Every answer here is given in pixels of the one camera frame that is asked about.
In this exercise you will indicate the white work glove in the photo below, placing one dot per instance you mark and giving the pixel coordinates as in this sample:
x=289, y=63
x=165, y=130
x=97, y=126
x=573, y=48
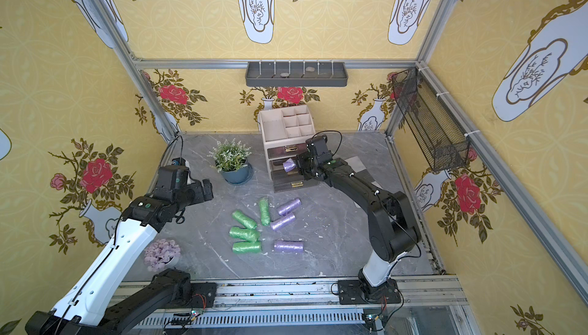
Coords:
x=356, y=164

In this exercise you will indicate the green roll upper left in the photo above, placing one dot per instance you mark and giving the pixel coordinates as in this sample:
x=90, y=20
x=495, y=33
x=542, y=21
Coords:
x=244, y=219

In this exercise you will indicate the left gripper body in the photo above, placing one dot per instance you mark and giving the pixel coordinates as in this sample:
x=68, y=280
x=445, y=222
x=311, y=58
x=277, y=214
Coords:
x=197, y=190

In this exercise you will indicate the black wire mesh basket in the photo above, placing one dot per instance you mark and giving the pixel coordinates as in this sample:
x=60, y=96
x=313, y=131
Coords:
x=439, y=137

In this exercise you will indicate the potted green plant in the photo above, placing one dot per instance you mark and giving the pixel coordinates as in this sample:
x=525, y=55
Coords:
x=231, y=160

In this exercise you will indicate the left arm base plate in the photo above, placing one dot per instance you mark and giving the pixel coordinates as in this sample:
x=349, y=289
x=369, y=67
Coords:
x=202, y=295

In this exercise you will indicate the purple roll top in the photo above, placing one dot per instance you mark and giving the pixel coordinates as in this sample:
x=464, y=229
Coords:
x=289, y=207

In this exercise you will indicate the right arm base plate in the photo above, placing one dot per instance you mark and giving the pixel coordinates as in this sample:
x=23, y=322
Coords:
x=359, y=291

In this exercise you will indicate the beige drawer organizer cabinet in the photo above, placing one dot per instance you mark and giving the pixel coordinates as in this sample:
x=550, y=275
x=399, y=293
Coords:
x=285, y=126

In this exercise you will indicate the purple roll bottom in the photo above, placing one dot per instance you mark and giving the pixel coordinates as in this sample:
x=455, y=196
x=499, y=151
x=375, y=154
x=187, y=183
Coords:
x=288, y=246

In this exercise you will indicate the grey wall shelf tray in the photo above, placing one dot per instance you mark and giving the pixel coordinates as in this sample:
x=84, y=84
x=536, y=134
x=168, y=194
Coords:
x=297, y=73

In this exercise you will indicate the purple roll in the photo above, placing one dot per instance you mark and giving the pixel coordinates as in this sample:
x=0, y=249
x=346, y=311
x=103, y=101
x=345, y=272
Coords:
x=289, y=165
x=283, y=221
x=288, y=246
x=289, y=207

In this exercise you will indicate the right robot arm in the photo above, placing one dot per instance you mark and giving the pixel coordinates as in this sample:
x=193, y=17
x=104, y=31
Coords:
x=392, y=225

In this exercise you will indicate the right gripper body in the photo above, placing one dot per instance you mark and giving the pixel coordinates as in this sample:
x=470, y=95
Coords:
x=302, y=165

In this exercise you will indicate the green roll bottom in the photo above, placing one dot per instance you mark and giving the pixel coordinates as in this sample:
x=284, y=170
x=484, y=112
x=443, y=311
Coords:
x=247, y=247

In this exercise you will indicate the green roll upright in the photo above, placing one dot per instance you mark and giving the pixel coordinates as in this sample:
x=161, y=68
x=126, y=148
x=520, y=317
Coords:
x=265, y=216

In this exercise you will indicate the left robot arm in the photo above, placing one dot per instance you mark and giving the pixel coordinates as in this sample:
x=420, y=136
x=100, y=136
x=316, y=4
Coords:
x=86, y=308

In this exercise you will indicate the purple artificial flower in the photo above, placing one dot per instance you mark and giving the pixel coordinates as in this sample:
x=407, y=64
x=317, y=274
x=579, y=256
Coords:
x=161, y=254

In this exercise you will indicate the green roll middle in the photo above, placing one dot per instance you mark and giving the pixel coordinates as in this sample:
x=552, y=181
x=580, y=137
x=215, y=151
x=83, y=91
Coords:
x=247, y=235

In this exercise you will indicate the transparent top drawer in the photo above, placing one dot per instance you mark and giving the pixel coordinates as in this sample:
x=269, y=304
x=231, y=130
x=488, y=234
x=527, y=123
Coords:
x=285, y=151

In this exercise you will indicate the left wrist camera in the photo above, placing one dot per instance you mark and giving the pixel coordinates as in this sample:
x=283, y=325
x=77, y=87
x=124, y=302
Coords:
x=180, y=164

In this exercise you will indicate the transparent drawer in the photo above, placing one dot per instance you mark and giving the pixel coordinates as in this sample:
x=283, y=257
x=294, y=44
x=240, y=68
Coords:
x=285, y=151
x=288, y=180

